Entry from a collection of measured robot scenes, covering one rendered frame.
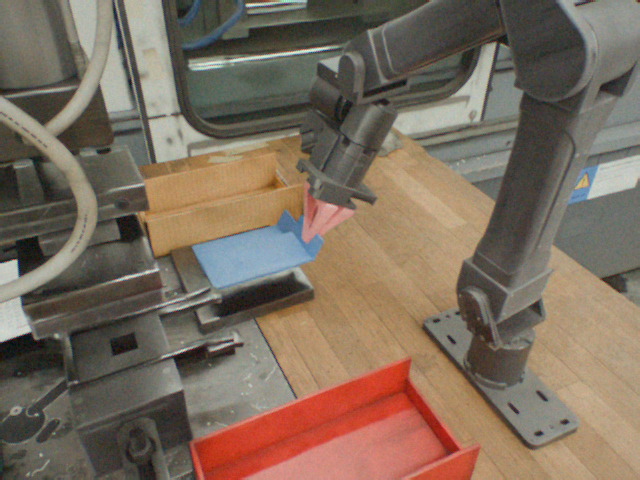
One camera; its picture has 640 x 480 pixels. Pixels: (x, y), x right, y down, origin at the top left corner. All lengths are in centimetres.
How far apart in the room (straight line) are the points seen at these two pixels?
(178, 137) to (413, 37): 66
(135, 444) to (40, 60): 32
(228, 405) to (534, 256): 37
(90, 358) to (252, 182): 48
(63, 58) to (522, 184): 39
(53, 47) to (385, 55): 33
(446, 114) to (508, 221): 85
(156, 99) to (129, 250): 66
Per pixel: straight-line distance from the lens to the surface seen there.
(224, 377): 70
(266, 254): 75
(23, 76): 46
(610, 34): 49
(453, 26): 57
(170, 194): 96
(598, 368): 78
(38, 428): 71
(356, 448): 63
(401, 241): 90
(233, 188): 99
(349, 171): 70
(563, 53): 48
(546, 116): 51
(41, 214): 50
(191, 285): 79
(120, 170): 53
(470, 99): 143
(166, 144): 117
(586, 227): 205
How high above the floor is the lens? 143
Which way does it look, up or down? 38 degrees down
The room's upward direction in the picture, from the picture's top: straight up
